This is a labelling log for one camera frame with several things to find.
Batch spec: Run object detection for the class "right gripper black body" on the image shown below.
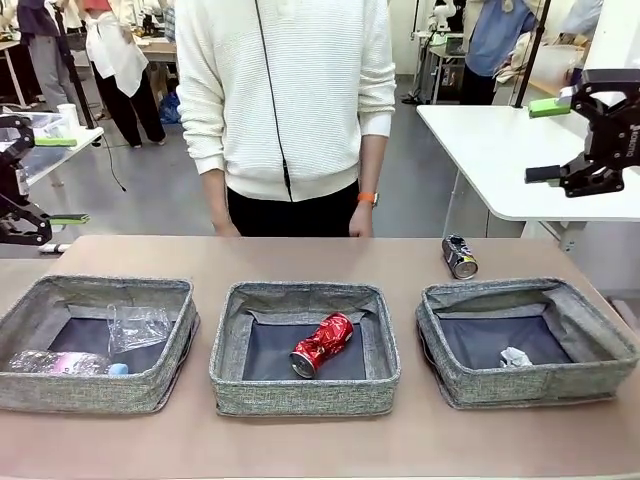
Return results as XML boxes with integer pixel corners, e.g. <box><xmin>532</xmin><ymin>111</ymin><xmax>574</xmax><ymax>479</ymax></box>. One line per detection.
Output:
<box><xmin>583</xmin><ymin>92</ymin><xmax>640</xmax><ymax>170</ymax></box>

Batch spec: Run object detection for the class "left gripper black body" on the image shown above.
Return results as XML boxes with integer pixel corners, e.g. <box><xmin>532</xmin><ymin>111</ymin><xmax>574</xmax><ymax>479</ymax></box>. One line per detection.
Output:
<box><xmin>0</xmin><ymin>149</ymin><xmax>29</xmax><ymax>201</ymax></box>

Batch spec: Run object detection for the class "clear plastic cup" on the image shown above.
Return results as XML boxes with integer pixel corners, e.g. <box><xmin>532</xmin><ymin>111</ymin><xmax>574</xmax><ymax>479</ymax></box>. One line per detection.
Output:
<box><xmin>105</xmin><ymin>303</ymin><xmax>174</xmax><ymax>355</ymax></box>

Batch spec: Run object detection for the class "clear bottle with blue cap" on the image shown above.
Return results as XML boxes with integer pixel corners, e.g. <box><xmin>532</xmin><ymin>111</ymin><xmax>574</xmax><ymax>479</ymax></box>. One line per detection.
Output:
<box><xmin>7</xmin><ymin>349</ymin><xmax>131</xmax><ymax>377</ymax></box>

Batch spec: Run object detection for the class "white paper ball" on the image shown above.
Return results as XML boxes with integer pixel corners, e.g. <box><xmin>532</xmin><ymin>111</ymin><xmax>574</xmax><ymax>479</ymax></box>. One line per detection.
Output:
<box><xmin>498</xmin><ymin>347</ymin><xmax>532</xmax><ymax>369</ymax></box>

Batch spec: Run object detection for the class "red crushed drink can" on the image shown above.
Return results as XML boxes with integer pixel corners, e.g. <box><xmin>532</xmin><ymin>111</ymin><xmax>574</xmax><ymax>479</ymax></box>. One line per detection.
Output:
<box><xmin>289</xmin><ymin>312</ymin><xmax>355</xmax><ymax>379</ymax></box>

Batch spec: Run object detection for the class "person's left forearm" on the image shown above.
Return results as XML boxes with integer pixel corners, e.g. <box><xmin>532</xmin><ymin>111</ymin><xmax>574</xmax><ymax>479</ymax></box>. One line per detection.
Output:
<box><xmin>355</xmin><ymin>133</ymin><xmax>391</xmax><ymax>197</ymax></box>

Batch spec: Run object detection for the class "person's right forearm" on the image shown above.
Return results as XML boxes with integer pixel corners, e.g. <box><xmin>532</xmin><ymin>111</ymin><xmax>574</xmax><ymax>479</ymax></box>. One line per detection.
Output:
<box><xmin>201</xmin><ymin>168</ymin><xmax>235</xmax><ymax>227</ymax></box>

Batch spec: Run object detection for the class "person's left hand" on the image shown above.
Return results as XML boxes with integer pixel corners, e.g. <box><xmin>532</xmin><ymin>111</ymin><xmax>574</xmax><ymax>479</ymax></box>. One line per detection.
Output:
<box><xmin>348</xmin><ymin>202</ymin><xmax>375</xmax><ymax>239</ymax></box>

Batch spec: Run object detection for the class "clear plastic storage bin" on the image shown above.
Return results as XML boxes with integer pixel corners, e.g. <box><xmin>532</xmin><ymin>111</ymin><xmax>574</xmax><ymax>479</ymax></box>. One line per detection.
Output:
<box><xmin>0</xmin><ymin>113</ymin><xmax>69</xmax><ymax>174</ymax></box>

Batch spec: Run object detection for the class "white paper cup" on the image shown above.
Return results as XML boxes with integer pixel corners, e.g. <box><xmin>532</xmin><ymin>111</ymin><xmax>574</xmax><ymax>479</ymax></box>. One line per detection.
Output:
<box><xmin>55</xmin><ymin>103</ymin><xmax>81</xmax><ymax>139</ymax></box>

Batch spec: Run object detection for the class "cream fabric bundle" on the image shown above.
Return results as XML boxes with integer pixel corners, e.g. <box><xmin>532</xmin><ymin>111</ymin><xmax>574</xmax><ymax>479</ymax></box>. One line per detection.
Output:
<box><xmin>492</xmin><ymin>29</ymin><xmax>586</xmax><ymax>84</ymax></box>

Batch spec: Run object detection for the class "white side table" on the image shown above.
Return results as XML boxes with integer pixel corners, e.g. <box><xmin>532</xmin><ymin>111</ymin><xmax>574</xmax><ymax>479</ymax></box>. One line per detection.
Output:
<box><xmin>414</xmin><ymin>102</ymin><xmax>640</xmax><ymax>251</ymax></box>

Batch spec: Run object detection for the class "black stand pole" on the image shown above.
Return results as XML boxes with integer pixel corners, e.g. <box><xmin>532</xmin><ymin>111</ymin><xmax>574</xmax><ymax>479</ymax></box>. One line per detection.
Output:
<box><xmin>513</xmin><ymin>0</ymin><xmax>551</xmax><ymax>109</ymax></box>

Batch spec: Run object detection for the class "black tripod pole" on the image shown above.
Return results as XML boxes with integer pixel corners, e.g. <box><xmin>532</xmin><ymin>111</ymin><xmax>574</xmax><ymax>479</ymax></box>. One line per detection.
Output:
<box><xmin>52</xmin><ymin>0</ymin><xmax>96</xmax><ymax>130</ymax></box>

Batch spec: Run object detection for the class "bystander in grey trousers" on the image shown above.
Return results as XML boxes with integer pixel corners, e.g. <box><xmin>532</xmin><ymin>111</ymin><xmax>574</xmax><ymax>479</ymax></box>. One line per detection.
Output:
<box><xmin>17</xmin><ymin>0</ymin><xmax>66</xmax><ymax>114</ymax></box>

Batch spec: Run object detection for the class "bystander in blue shirt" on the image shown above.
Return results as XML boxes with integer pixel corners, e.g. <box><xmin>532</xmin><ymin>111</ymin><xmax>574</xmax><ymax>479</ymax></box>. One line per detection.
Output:
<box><xmin>462</xmin><ymin>0</ymin><xmax>539</xmax><ymax>106</ymax></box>

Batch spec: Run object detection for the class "bystander in pale blue top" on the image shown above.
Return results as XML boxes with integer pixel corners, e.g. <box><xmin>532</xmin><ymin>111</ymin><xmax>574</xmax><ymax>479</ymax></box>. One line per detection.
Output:
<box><xmin>558</xmin><ymin>0</ymin><xmax>604</xmax><ymax>45</ymax></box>

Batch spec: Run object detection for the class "bystander in white shirt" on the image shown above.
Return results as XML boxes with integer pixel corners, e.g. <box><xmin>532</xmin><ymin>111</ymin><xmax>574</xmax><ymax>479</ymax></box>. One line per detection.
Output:
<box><xmin>82</xmin><ymin>0</ymin><xmax>167</xmax><ymax>149</ymax></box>

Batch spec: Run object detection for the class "background cart with boxes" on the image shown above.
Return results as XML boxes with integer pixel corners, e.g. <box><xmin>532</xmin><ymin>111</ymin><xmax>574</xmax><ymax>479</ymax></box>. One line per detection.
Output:
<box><xmin>412</xmin><ymin>29</ymin><xmax>471</xmax><ymax>106</ymax></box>

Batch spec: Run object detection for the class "black crushed drink can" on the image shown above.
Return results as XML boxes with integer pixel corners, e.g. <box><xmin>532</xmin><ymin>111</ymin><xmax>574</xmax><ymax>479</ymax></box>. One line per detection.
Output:
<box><xmin>441</xmin><ymin>233</ymin><xmax>480</xmax><ymax>280</ymax></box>

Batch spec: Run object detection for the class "blue plastic bag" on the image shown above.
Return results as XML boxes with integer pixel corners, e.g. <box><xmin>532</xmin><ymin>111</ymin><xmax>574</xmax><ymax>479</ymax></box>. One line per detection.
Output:
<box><xmin>159</xmin><ymin>92</ymin><xmax>182</xmax><ymax>124</ymax></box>

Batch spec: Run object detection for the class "small white background robot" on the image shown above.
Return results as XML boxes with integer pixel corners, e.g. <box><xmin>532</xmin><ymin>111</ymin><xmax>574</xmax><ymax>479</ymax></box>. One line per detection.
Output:
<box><xmin>429</xmin><ymin>0</ymin><xmax>466</xmax><ymax>32</ymax></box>

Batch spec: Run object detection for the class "grey fabric basket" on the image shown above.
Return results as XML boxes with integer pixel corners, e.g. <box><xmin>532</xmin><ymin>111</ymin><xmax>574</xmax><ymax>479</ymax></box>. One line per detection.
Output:
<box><xmin>414</xmin><ymin>277</ymin><xmax>640</xmax><ymax>410</ymax></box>
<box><xmin>208</xmin><ymin>280</ymin><xmax>401</xmax><ymax>417</ymax></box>
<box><xmin>0</xmin><ymin>274</ymin><xmax>200</xmax><ymax>415</ymax></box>

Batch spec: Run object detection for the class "person in white sweater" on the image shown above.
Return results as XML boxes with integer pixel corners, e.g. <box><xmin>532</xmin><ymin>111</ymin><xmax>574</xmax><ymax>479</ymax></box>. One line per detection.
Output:
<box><xmin>174</xmin><ymin>0</ymin><xmax>399</xmax><ymax>239</ymax></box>

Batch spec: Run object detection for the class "black floor cable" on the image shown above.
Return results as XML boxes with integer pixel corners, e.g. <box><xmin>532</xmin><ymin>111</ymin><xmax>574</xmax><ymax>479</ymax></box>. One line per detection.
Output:
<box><xmin>92</xmin><ymin>127</ymin><xmax>127</xmax><ymax>194</ymax></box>

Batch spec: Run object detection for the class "thin black hanging cable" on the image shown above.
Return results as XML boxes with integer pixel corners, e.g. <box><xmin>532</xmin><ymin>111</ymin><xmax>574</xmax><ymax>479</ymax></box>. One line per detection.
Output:
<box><xmin>253</xmin><ymin>0</ymin><xmax>294</xmax><ymax>204</ymax></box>

